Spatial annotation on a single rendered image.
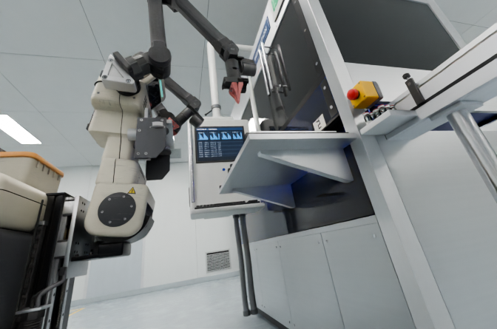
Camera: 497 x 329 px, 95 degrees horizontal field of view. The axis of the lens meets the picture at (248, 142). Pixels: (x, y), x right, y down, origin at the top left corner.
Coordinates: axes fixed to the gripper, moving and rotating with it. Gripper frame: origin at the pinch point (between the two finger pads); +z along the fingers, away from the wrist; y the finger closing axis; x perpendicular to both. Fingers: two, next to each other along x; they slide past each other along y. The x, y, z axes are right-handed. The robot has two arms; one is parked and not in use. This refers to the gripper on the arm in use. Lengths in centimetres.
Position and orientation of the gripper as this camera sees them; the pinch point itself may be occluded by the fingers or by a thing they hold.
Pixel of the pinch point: (237, 100)
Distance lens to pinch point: 90.0
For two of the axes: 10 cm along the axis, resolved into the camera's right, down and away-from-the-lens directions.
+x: -2.5, 4.5, 8.6
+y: 9.6, -0.3, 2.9
